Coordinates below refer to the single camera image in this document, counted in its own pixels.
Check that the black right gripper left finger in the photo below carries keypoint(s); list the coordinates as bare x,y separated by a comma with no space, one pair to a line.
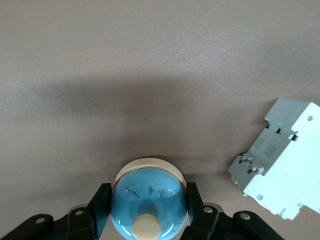
100,207

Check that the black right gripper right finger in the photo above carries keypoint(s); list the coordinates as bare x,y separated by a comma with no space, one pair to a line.
200,217

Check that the blue call bell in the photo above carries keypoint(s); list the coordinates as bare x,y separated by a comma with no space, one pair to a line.
147,200

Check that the white circuit breaker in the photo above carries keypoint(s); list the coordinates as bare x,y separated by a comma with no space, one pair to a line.
282,162

